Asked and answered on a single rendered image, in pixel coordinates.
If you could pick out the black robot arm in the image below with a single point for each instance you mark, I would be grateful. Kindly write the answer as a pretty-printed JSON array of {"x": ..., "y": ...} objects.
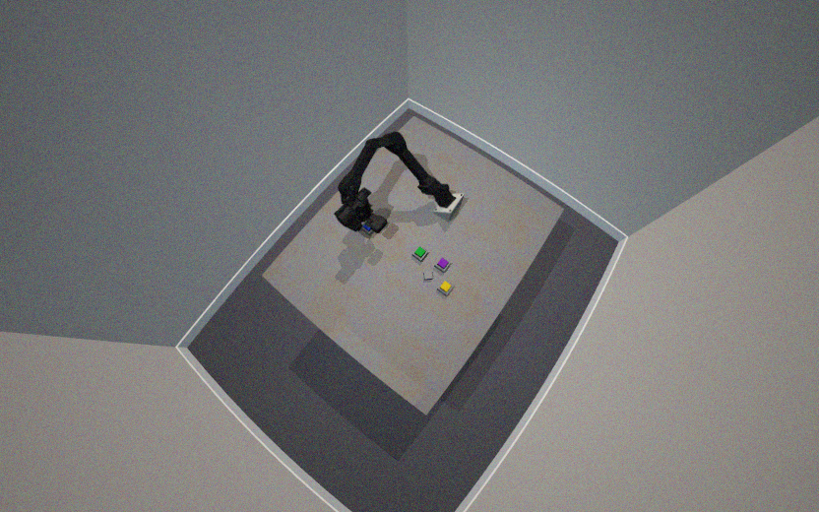
[{"x": 354, "y": 201}]

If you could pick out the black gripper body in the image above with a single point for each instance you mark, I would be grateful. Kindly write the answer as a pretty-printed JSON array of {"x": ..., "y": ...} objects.
[{"x": 376, "y": 222}]

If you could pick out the green button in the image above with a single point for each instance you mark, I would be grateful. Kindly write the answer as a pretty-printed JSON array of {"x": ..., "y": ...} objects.
[{"x": 419, "y": 253}]

